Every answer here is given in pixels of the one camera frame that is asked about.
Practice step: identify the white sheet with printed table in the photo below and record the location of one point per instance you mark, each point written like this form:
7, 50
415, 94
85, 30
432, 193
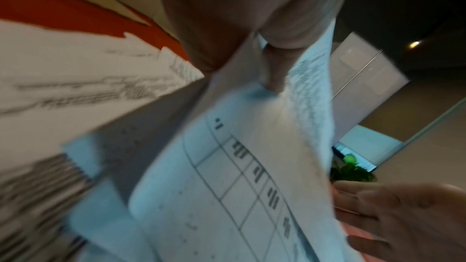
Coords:
225, 191

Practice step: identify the person's left hand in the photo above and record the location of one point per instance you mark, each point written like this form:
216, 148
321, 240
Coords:
233, 2

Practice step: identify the person's right hand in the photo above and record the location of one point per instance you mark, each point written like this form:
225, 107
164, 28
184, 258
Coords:
422, 220

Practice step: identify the green potted plant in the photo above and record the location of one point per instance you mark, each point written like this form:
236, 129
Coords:
351, 168

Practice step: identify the white wall panel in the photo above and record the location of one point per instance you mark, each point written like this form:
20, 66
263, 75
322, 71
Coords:
367, 82

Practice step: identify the white printed text sheet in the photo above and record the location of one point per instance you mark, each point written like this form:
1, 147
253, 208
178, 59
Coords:
72, 82

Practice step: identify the round ceiling light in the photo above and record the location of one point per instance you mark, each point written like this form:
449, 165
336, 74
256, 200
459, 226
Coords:
414, 44

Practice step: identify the white sheet with dark lines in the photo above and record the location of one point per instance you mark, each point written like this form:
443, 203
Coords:
36, 197

